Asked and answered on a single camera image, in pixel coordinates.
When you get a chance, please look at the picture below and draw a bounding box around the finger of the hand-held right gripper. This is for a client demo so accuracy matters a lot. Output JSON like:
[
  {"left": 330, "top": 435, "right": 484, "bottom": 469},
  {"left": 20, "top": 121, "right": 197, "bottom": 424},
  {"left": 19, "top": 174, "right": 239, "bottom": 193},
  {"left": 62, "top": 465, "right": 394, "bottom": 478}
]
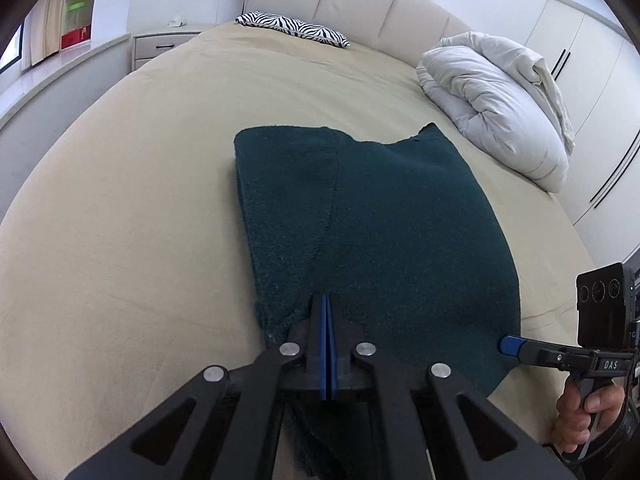
[{"left": 498, "top": 334, "right": 597, "bottom": 378}]

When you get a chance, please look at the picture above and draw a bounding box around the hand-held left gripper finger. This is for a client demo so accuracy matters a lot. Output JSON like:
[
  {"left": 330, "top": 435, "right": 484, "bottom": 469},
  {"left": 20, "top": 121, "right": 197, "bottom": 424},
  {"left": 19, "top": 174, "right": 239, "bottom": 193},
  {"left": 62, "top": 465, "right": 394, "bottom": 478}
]
[
  {"left": 327, "top": 294, "right": 576, "bottom": 480},
  {"left": 65, "top": 294, "right": 328, "bottom": 480}
]

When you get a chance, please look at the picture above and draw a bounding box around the dark green knit sweater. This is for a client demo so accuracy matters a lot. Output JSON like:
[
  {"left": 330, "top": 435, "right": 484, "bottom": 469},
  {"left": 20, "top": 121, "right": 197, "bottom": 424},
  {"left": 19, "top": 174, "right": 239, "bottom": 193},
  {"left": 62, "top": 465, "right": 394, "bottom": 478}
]
[{"left": 233, "top": 122, "right": 522, "bottom": 478}]

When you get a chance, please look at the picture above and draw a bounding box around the person's right hand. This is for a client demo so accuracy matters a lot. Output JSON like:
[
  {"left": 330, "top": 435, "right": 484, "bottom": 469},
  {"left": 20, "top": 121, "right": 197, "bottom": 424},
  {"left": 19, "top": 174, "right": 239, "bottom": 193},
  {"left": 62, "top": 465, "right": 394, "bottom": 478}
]
[{"left": 551, "top": 375, "right": 627, "bottom": 456}]

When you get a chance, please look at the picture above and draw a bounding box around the white folded duvet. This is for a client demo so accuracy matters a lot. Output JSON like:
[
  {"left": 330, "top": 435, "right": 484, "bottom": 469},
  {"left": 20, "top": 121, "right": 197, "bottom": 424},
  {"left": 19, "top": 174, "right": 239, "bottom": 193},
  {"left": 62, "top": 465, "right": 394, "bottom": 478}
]
[{"left": 416, "top": 31, "right": 576, "bottom": 194}]

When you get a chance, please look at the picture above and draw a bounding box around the white wardrobe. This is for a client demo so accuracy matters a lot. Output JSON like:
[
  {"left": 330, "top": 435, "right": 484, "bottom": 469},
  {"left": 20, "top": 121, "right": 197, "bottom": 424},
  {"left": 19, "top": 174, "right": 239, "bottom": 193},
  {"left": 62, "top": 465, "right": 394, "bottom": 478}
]
[{"left": 525, "top": 0, "right": 640, "bottom": 241}]

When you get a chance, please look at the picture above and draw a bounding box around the bed with beige sheet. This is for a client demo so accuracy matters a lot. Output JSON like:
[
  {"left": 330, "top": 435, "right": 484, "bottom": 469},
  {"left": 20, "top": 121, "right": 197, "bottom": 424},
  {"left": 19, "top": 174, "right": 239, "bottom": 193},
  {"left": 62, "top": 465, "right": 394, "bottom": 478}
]
[{"left": 0, "top": 22, "right": 601, "bottom": 480}]

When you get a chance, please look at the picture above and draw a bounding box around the zebra print pillow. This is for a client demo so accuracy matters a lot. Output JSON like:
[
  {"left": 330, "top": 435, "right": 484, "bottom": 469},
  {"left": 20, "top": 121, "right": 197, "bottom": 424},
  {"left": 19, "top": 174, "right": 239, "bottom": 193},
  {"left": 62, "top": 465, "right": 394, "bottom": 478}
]
[{"left": 235, "top": 11, "right": 350, "bottom": 49}]

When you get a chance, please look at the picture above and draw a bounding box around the white nightstand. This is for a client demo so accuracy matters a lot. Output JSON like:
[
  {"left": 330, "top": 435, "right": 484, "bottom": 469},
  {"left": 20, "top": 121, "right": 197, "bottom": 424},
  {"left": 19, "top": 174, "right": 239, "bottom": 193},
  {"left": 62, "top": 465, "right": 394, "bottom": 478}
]
[{"left": 132, "top": 26, "right": 217, "bottom": 72}]

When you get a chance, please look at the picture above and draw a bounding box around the cream padded headboard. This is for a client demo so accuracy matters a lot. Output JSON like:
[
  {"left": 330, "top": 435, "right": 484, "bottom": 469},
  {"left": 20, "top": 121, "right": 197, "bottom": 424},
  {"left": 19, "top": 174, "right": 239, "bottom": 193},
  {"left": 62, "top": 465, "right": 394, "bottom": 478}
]
[{"left": 240, "top": 0, "right": 476, "bottom": 68}]

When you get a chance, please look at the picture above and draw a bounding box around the white window ledge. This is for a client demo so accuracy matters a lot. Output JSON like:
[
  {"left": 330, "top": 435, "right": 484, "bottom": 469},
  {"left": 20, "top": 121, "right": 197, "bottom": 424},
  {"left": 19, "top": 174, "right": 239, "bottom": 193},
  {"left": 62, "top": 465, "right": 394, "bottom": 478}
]
[{"left": 0, "top": 34, "right": 134, "bottom": 133}]

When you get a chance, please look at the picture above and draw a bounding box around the red box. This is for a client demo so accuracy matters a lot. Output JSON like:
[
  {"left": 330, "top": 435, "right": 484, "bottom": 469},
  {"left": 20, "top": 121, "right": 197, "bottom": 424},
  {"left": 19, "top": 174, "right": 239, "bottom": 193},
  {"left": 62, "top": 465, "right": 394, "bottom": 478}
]
[{"left": 61, "top": 27, "right": 92, "bottom": 51}]

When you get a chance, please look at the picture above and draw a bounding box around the beige curtain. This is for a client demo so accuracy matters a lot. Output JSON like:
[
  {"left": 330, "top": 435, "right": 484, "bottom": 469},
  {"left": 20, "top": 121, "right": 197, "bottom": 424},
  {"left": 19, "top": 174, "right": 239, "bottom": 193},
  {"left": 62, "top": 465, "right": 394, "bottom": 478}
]
[{"left": 22, "top": 0, "right": 68, "bottom": 69}]

